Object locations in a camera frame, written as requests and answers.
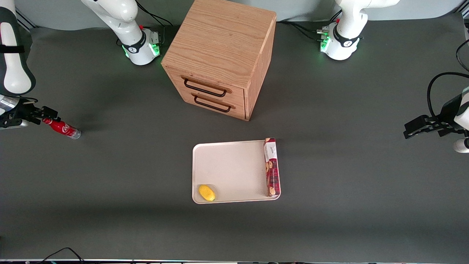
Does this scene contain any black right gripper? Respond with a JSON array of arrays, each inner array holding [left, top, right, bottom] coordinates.
[[0, 103, 61, 129]]

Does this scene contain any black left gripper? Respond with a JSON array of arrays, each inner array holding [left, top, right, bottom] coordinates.
[[404, 95, 466, 139]]

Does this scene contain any red coke bottle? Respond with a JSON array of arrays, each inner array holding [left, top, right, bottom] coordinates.
[[41, 117, 82, 140]]

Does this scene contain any white plastic tray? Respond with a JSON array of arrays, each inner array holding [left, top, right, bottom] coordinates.
[[192, 139, 282, 205]]

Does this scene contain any red cookie box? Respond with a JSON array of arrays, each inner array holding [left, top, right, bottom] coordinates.
[[263, 137, 281, 198]]

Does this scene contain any yellow lemon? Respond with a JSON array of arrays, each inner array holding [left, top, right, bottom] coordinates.
[[198, 184, 217, 202]]

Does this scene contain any wooden drawer cabinet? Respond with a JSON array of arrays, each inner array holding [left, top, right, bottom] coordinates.
[[161, 0, 277, 122]]

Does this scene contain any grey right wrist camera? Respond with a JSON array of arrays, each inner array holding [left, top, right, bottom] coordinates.
[[0, 120, 30, 129]]

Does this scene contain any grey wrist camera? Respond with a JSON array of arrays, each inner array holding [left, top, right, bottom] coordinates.
[[453, 137, 469, 154], [0, 120, 30, 129]]

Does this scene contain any black looped gripper cable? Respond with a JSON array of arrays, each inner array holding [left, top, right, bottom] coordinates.
[[426, 71, 469, 123]]

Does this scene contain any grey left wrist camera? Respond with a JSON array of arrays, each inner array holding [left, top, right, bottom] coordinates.
[[453, 137, 469, 154]]

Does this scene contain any aluminium frame rail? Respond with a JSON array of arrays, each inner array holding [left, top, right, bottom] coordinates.
[[15, 9, 38, 33]]

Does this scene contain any black cable at table edge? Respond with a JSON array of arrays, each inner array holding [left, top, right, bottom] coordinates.
[[35, 247, 85, 264]]

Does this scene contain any black right arm base cable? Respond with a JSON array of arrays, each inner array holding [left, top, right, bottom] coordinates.
[[136, 2, 173, 29]]

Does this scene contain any black arm base cable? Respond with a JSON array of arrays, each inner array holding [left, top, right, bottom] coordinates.
[[136, 2, 173, 29], [277, 10, 342, 41]]

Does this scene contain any black left arm base cable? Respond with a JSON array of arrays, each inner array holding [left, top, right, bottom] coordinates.
[[277, 10, 342, 41]]

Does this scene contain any black wire drawer handle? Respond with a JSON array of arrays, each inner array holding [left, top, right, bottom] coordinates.
[[183, 78, 228, 98], [193, 95, 232, 113]]

